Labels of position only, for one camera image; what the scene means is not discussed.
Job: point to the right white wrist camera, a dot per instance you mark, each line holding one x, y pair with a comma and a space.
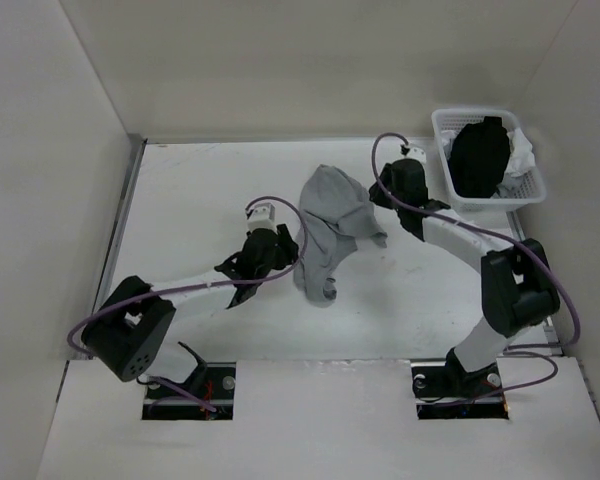
413, 152

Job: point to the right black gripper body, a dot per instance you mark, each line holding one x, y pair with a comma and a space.
389, 186

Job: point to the grey tank top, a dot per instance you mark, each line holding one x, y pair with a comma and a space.
338, 213

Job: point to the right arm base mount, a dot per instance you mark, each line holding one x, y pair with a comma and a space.
440, 396

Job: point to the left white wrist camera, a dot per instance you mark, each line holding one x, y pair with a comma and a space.
261, 216

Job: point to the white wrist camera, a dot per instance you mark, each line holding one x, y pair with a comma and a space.
261, 216
413, 152

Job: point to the white plastic basket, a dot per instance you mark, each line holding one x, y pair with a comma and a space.
533, 189

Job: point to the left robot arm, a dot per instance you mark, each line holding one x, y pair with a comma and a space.
134, 333

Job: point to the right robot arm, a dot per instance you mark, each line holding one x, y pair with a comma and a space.
517, 288

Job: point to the black tank top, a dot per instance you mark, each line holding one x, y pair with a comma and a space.
479, 157

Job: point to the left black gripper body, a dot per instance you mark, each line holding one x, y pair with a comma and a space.
274, 263

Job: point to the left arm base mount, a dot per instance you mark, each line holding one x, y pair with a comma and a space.
215, 384

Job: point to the white tank top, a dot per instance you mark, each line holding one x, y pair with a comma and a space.
521, 161

